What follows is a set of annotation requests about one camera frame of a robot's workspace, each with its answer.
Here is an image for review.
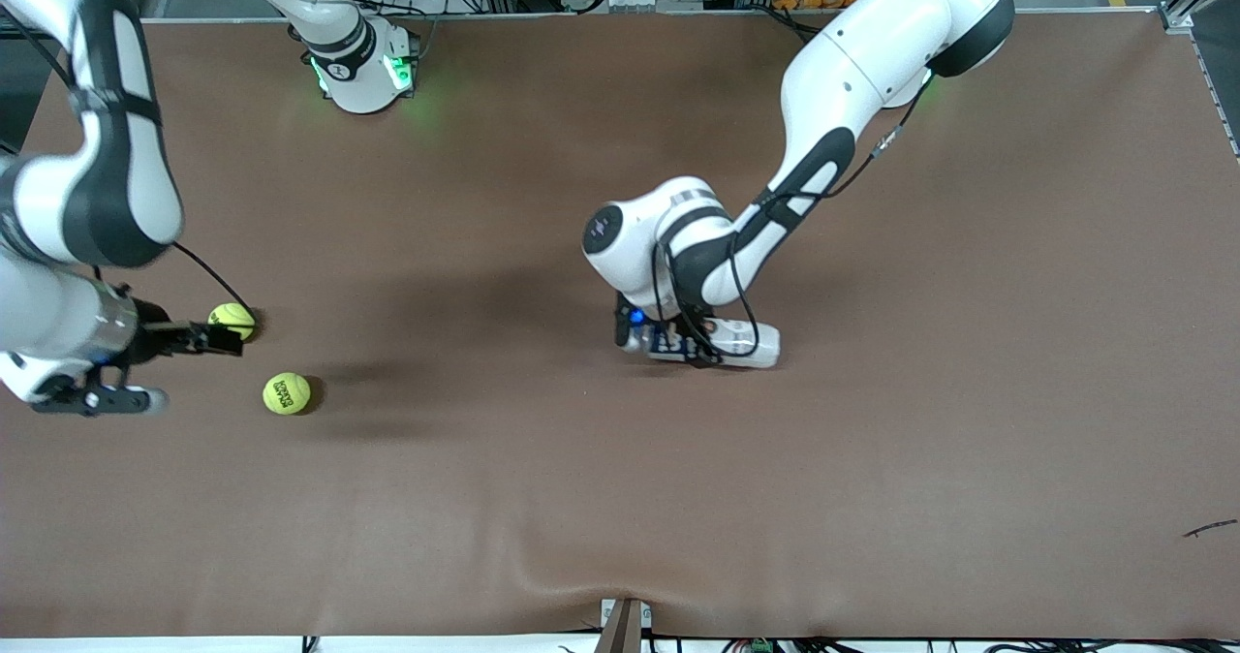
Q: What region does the brown table mat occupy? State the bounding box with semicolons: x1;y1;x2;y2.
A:
0;9;1240;639

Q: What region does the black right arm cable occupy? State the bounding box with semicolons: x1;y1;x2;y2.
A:
172;241;258;332

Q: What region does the white blue tennis ball can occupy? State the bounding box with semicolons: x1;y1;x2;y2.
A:
625;319;782;371

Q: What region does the aluminium frame rail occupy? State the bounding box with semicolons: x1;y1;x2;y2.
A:
1161;0;1240;160

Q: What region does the yellow tennis ball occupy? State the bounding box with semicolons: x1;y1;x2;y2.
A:
207;302;257;342
262;372;313;416

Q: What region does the long black left arm cable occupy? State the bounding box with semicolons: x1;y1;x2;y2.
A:
652;77;933;369

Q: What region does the grey camera post bracket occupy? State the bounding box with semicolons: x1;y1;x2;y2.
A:
599;597;653;653

